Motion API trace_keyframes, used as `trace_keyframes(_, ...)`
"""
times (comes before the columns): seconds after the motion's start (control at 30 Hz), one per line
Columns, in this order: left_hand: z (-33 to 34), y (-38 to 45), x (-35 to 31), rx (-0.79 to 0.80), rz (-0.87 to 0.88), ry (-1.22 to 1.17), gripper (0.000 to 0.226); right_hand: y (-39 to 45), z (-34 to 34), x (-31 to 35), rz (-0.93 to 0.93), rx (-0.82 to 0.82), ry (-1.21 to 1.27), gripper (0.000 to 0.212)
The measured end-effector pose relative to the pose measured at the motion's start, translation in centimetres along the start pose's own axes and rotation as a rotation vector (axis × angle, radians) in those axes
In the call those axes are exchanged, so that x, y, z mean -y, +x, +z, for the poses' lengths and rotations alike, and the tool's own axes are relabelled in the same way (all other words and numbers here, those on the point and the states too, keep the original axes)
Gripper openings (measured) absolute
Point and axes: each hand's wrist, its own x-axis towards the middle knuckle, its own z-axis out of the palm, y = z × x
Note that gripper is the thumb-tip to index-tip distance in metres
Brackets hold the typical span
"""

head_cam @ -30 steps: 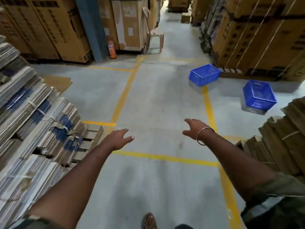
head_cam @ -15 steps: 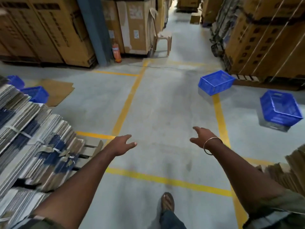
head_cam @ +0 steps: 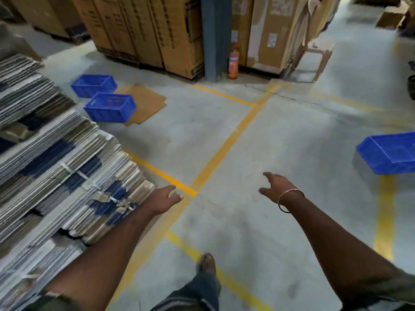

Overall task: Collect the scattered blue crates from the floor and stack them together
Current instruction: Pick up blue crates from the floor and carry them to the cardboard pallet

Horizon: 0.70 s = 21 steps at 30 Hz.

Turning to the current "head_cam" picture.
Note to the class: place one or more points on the person's left hand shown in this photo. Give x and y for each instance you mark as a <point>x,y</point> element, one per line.
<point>161,200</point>

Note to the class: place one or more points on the person's right hand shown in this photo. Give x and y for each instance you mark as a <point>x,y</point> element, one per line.
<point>279,187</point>

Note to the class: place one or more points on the person's right thumb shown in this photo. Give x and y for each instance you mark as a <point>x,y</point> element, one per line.
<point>265,191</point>

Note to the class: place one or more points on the person's left thumb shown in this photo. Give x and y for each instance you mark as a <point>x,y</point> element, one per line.
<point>176,199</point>

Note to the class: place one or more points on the person's right forearm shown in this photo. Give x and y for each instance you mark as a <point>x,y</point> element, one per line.
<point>343,252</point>

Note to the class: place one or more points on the person's left forearm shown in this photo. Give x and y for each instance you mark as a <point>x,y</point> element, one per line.
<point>103,255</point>

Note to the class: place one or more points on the thin metal bangle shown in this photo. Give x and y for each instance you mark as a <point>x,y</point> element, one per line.
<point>289,200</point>

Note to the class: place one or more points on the person's brown shoe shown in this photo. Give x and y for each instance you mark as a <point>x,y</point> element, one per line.
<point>206,263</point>

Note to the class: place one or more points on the person's leg in jeans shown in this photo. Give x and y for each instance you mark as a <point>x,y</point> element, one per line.
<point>194,294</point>

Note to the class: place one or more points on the flat brown cardboard sheet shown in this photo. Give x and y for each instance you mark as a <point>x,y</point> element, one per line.
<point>147,103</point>

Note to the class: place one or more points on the blue plastic crate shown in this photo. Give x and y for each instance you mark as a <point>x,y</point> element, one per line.
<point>111,107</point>
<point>389,152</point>
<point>94,85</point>

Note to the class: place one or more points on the stack of flattened cardboard cartons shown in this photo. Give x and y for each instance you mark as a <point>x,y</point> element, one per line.
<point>55,171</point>

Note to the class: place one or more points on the red fire extinguisher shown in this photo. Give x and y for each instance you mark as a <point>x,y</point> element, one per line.
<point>233,63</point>

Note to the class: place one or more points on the beige plastic stool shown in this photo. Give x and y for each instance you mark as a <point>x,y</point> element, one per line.
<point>313,51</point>

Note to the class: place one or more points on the large taped cardboard box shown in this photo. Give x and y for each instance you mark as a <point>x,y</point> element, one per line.
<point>275,32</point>

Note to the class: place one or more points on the grey steel column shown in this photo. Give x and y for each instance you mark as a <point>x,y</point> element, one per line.
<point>216,35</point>

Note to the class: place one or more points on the row of tall cardboard boxes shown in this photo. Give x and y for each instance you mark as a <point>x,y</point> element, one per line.
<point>142,29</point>

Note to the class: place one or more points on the small brown cardboard box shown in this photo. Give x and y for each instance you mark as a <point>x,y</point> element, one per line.
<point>390,16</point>

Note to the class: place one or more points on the tall cardboard box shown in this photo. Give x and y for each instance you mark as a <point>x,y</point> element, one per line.
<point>42,14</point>

